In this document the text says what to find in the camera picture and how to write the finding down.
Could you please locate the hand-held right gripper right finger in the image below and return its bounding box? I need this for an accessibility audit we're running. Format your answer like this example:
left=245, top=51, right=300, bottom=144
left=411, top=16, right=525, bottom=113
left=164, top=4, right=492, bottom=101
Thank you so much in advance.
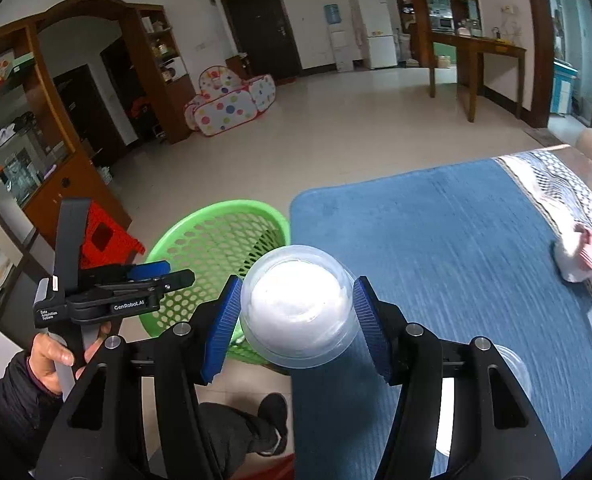
left=353, top=276, right=561, bottom=480

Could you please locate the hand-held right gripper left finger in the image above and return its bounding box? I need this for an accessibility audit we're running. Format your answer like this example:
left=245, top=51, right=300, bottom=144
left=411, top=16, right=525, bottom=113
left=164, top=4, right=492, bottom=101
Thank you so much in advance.
left=35, top=276, right=245, bottom=480

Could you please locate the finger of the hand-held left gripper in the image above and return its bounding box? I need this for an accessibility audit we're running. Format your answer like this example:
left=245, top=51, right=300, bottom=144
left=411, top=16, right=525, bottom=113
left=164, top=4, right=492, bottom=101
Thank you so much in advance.
left=147, top=269, right=196, bottom=294
left=128, top=260, right=171, bottom=283

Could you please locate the green plastic basket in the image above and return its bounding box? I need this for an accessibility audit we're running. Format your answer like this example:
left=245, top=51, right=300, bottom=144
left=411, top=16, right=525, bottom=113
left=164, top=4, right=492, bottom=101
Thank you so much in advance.
left=145, top=200, right=293, bottom=377

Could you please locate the clear round plastic bowl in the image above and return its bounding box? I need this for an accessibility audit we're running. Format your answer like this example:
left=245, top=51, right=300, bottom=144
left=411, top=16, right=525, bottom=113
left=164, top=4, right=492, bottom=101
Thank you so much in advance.
left=240, top=245, right=363, bottom=372

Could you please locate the person's left forearm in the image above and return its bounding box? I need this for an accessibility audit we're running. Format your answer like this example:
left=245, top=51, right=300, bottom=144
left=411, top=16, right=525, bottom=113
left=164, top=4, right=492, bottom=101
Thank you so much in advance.
left=0, top=350, right=73, bottom=480

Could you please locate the person's left hand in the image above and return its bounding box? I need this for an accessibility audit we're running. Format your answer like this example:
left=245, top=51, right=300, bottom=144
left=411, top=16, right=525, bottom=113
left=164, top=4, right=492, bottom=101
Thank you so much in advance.
left=30, top=322, right=113, bottom=394

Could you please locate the red plastic stool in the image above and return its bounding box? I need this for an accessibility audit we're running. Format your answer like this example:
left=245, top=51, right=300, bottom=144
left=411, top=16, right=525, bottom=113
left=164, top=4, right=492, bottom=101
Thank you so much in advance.
left=78, top=202, right=147, bottom=270

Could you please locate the wooden display cabinet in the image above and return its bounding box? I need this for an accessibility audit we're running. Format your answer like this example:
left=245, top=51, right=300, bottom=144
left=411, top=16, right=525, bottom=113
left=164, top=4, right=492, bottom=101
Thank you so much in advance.
left=0, top=24, right=133, bottom=266

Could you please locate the black shoe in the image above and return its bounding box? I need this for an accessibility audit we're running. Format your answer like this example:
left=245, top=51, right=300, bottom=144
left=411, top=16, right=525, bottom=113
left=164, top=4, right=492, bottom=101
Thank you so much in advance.
left=257, top=392, right=289, bottom=457

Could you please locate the person's leg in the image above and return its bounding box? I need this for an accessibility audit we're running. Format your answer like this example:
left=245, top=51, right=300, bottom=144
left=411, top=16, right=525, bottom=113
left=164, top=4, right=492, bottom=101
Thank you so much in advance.
left=198, top=401, right=279, bottom=480

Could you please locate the blue patterned table mat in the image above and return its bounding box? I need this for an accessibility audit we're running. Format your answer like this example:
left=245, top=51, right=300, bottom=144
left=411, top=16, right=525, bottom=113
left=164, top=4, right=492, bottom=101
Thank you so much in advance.
left=290, top=150, right=592, bottom=480

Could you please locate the arched wooden shelf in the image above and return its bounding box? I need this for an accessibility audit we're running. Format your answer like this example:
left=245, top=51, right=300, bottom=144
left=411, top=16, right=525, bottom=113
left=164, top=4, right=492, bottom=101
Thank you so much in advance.
left=36, top=0, right=197, bottom=145

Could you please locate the polka dot play tent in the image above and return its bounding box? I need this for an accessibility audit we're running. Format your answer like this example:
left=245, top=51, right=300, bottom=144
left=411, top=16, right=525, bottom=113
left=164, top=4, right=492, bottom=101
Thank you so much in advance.
left=184, top=66, right=279, bottom=137

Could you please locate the dark wooden door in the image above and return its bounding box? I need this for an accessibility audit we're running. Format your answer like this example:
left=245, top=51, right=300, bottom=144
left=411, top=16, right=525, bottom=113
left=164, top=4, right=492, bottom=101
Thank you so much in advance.
left=220, top=0, right=303, bottom=79

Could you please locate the water dispenser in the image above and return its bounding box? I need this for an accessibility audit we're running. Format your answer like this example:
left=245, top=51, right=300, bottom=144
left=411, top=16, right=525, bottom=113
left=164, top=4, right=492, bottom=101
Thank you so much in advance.
left=324, top=4, right=355, bottom=72

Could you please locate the white refrigerator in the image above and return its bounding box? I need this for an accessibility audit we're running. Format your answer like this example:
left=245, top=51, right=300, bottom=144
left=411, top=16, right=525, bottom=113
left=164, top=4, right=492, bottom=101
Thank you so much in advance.
left=355, top=0, right=399, bottom=70

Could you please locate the dark wooden table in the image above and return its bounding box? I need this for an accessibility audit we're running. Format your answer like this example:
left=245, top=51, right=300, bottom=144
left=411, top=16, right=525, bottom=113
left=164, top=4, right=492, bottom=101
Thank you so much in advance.
left=427, top=30, right=527, bottom=123

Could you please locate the blue kitchen cabinet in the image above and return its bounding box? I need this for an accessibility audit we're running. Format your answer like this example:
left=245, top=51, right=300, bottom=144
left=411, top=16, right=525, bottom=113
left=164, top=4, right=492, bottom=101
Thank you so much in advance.
left=552, top=59, right=577, bottom=117

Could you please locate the wooden partition shelf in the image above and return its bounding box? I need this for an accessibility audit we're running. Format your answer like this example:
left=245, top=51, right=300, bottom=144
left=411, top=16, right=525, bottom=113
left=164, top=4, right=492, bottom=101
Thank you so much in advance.
left=388, top=0, right=482, bottom=69

